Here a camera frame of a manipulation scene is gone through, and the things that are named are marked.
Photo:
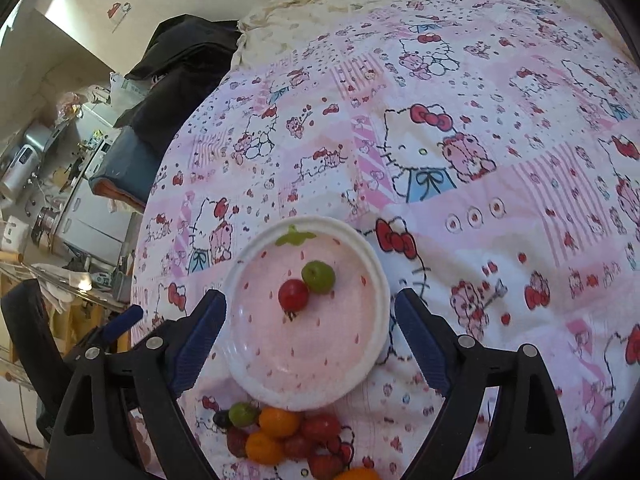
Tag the white cardboard box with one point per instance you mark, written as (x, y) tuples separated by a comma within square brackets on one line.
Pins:
[(14, 235)]

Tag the green grape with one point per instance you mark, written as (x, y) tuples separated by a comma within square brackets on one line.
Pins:
[(243, 414), (318, 276)]

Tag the red grape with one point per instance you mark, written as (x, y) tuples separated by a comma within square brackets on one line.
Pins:
[(236, 442)]

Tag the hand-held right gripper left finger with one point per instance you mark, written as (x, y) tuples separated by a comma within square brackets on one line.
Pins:
[(200, 342)]

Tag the black jacket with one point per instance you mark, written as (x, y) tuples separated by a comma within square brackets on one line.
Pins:
[(185, 60)]

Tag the white refrigerator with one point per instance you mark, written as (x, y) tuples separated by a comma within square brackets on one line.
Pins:
[(95, 215)]

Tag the red cherry tomato with stem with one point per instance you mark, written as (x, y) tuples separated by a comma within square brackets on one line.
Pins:
[(293, 296)]

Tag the metal pot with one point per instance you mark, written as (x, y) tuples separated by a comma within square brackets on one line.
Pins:
[(45, 225)]

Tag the pink cartoon printed blanket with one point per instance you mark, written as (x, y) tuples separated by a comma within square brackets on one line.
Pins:
[(500, 210)]

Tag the red strawberry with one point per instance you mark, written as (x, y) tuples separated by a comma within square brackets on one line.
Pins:
[(324, 466)]

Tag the white rice cooker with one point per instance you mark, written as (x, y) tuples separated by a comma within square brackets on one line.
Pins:
[(17, 170)]

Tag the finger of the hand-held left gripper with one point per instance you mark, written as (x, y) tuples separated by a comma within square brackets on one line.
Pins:
[(123, 321)]

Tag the blue cushion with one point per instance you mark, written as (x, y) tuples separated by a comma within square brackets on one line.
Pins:
[(127, 165)]

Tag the white paper plate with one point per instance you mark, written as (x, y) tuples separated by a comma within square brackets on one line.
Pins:
[(305, 350)]

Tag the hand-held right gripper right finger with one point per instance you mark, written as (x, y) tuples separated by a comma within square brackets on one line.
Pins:
[(420, 342)]

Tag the small orange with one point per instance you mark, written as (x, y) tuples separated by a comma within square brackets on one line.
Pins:
[(279, 421), (264, 448), (357, 474)]

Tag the cream bed sheet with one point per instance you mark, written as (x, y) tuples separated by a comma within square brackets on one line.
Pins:
[(350, 5)]

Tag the dark purple grape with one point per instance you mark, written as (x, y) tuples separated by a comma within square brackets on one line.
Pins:
[(221, 419)]

